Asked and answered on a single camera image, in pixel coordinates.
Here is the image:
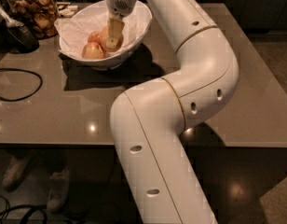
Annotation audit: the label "black round appliance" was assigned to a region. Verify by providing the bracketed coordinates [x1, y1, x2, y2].
[0, 6, 39, 53]

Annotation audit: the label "small white items behind bowl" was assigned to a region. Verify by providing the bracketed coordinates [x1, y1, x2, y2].
[58, 5, 78, 17]

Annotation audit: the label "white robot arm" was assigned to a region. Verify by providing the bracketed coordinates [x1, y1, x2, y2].
[106, 0, 239, 224]

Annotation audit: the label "white paper in bowl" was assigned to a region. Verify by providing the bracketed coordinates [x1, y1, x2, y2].
[54, 2, 144, 60]

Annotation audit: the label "white bowl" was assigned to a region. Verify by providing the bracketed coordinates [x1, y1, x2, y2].
[58, 0, 153, 71]

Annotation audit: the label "black cable on table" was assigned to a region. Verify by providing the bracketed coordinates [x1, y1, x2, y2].
[0, 67, 44, 103]

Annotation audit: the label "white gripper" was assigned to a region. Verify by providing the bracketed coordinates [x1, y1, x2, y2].
[106, 0, 137, 49]

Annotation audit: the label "black cables on floor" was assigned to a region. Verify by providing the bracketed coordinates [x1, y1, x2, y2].
[0, 194, 48, 224]

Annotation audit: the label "glass jar of chips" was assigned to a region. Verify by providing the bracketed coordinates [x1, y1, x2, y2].
[7, 0, 59, 39]

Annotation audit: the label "red apple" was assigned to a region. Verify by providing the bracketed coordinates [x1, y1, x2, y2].
[100, 26, 124, 52]
[88, 31, 101, 44]
[82, 42, 105, 60]

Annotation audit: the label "left white shoe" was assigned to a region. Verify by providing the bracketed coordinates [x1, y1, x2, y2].
[2, 156, 29, 191]

